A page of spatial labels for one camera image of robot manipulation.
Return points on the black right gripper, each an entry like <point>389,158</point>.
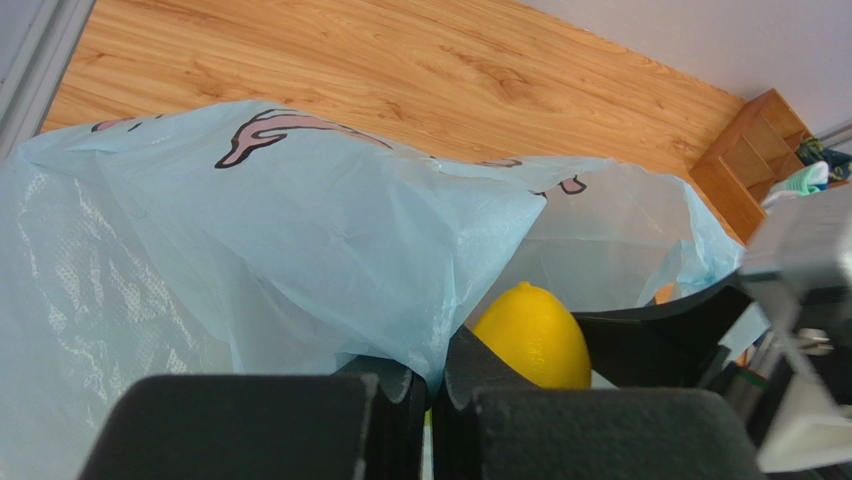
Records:
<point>677,344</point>

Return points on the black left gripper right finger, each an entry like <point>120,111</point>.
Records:
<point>488,422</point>

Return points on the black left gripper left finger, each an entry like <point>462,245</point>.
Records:
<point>364,421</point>

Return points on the yellow lemon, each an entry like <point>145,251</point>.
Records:
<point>532,332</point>

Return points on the light blue printed plastic bag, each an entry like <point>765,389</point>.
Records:
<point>253,238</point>

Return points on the brown wooden divider tray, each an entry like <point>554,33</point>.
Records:
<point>755,151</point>

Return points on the teal white sock left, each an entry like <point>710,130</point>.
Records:
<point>807,181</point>

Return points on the dark patterned rolled sock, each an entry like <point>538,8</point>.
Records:
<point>811,150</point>

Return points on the left corner aluminium post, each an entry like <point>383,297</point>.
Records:
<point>38,39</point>

